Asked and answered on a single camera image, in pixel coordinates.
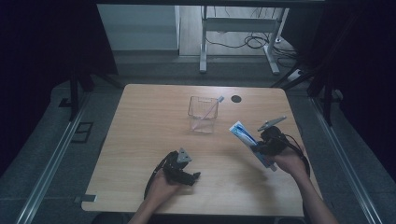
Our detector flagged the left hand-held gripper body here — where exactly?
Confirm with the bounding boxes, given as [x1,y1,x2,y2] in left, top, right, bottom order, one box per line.
[162,147,193,185]

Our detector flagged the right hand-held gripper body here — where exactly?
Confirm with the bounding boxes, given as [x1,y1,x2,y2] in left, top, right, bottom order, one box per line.
[257,115,292,157]

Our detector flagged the white blue toothpaste tube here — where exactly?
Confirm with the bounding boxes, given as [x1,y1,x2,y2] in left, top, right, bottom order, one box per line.
[229,120,278,173]

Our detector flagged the clear plastic cup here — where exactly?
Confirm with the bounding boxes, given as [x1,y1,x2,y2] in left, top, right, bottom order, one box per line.
[187,95,219,134]

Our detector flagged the pink toothbrush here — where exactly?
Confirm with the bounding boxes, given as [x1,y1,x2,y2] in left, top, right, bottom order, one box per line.
[198,95,225,123]

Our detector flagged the person's left hand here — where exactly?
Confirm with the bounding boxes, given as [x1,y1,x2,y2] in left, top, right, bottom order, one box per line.
[145,168,182,207]

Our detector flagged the person's right hand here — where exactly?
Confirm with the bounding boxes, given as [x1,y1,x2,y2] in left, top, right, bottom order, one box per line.
[270,147,308,182]

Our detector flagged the black metal stand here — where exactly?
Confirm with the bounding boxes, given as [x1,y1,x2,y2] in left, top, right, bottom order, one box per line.
[58,64,124,122]
[270,60,344,127]

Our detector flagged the white power strip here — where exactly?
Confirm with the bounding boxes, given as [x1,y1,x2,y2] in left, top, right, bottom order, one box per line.
[287,69,304,83]

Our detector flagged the grey tape piece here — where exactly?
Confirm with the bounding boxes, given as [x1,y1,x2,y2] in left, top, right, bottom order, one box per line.
[73,194,98,204]

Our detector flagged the dark curtain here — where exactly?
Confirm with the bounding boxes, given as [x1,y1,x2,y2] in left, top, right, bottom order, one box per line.
[281,0,396,183]
[0,0,120,178]

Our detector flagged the white cabinet panel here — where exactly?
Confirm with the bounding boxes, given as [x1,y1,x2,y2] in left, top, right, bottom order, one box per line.
[96,4,181,51]

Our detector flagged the metal floor rail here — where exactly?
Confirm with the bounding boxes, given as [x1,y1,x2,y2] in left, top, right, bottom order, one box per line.
[14,92,92,224]
[308,95,383,224]

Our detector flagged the black floor cables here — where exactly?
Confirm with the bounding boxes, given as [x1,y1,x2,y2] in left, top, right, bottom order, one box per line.
[205,7,301,68]

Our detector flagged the white metal desk frame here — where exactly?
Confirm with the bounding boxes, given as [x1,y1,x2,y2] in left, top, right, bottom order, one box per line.
[199,5,290,76]

